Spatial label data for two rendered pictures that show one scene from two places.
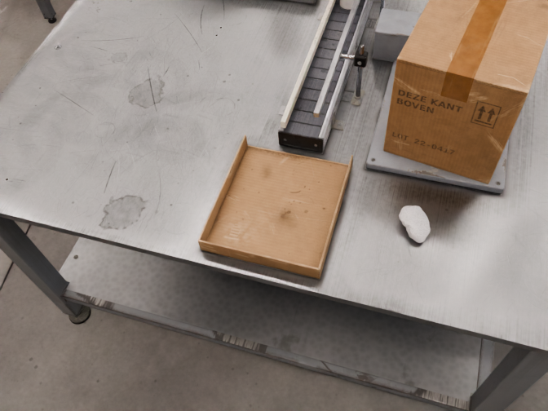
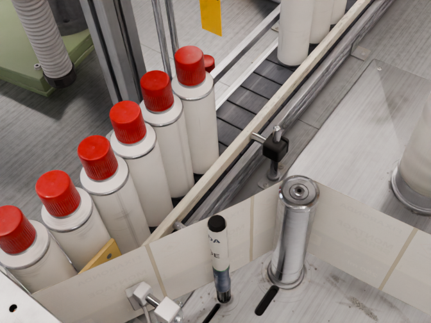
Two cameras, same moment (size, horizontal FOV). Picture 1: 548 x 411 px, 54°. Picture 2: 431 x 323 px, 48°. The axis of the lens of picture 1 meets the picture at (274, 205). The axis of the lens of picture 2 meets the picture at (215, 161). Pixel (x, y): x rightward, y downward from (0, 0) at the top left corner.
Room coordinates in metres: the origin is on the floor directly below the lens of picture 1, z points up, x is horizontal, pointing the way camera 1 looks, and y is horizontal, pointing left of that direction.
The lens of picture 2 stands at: (2.04, -0.28, 1.45)
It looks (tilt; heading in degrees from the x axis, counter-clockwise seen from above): 54 degrees down; 197
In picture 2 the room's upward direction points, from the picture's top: 5 degrees counter-clockwise
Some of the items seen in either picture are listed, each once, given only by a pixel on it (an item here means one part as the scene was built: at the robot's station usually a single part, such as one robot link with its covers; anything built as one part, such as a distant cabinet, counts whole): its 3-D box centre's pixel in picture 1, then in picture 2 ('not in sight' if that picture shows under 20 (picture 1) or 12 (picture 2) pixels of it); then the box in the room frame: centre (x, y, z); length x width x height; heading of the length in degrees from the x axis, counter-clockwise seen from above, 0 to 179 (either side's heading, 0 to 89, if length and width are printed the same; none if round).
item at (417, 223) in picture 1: (414, 223); not in sight; (0.58, -0.29, 0.85); 0.08 x 0.07 x 0.04; 158
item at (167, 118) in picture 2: not in sight; (167, 139); (1.69, -0.45, 0.98); 0.05 x 0.05 x 0.20
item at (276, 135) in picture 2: not in sight; (275, 153); (1.62, -0.32, 0.89); 0.03 x 0.03 x 0.12; 67
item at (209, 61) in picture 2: not in sight; (206, 66); (1.42, -0.48, 0.85); 0.03 x 0.03 x 0.03
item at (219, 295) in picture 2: not in sight; (220, 265); (1.84, -0.35, 0.97); 0.02 x 0.02 x 0.19
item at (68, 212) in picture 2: not in sight; (82, 234); (1.84, -0.50, 0.98); 0.05 x 0.05 x 0.20
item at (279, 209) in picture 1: (279, 201); not in sight; (0.67, -0.01, 0.85); 0.30 x 0.26 x 0.04; 157
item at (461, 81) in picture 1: (466, 78); not in sight; (0.84, -0.45, 0.99); 0.30 x 0.24 x 0.27; 147
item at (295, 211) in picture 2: not in sight; (291, 237); (1.79, -0.28, 0.97); 0.05 x 0.05 x 0.19
